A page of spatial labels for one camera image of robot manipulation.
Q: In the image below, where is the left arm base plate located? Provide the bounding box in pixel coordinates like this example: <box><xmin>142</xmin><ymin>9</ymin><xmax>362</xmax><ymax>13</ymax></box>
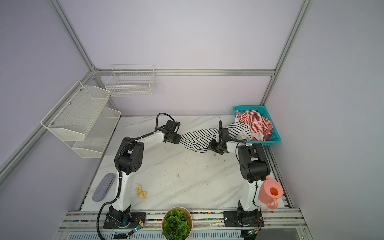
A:
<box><xmin>103</xmin><ymin>212</ymin><xmax>147</xmax><ymax>229</ymax></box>

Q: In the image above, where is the white wire wall basket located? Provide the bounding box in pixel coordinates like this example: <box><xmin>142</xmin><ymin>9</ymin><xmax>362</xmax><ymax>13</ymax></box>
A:
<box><xmin>105</xmin><ymin>65</ymin><xmax>157</xmax><ymax>97</ymax></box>

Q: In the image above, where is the white mesh two-tier shelf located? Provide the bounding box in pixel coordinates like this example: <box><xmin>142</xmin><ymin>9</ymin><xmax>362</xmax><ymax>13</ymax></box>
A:
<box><xmin>41</xmin><ymin>82</ymin><xmax>121</xmax><ymax>159</ymax></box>

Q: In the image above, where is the green plant in pot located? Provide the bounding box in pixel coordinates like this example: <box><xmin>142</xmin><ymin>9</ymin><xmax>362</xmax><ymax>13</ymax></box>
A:
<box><xmin>162</xmin><ymin>207</ymin><xmax>193</xmax><ymax>240</ymax></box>

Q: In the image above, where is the yellow banana peel toy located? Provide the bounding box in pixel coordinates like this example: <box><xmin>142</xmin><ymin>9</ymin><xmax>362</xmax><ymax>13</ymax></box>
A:
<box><xmin>136</xmin><ymin>183</ymin><xmax>147</xmax><ymax>200</ymax></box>

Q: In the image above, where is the black white striped tank top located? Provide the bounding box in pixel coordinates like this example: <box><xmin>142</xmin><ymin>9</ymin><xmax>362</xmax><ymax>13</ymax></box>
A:
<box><xmin>179</xmin><ymin>123</ymin><xmax>253</xmax><ymax>154</ymax></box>

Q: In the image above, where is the pink watering can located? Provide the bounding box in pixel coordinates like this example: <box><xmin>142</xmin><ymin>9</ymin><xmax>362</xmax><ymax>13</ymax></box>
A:
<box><xmin>258</xmin><ymin>176</ymin><xmax>284</xmax><ymax>210</ymax></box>

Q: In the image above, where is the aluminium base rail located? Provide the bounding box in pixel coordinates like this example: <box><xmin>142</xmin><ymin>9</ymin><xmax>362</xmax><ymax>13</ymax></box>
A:
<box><xmin>55</xmin><ymin>208</ymin><xmax>313</xmax><ymax>240</ymax></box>

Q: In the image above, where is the red white striped tank top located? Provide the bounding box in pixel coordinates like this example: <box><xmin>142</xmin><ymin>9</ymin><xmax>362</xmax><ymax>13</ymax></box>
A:
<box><xmin>235</xmin><ymin>110</ymin><xmax>274</xmax><ymax>142</ymax></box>

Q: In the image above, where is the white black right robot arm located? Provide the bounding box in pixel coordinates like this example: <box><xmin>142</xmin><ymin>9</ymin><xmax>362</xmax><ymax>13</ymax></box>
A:
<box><xmin>208</xmin><ymin>121</ymin><xmax>271</xmax><ymax>228</ymax></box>

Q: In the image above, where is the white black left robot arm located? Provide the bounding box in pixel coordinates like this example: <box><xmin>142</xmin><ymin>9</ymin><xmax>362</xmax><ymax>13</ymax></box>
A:
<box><xmin>96</xmin><ymin>113</ymin><xmax>181</xmax><ymax>240</ymax></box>

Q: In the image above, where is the teal plastic basket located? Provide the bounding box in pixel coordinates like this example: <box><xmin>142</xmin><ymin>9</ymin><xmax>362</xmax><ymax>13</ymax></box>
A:
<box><xmin>233</xmin><ymin>106</ymin><xmax>281</xmax><ymax>147</ymax></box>

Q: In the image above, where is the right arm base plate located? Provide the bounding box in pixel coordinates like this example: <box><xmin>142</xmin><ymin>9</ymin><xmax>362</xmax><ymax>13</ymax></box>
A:
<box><xmin>224</xmin><ymin>210</ymin><xmax>265</xmax><ymax>228</ymax></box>

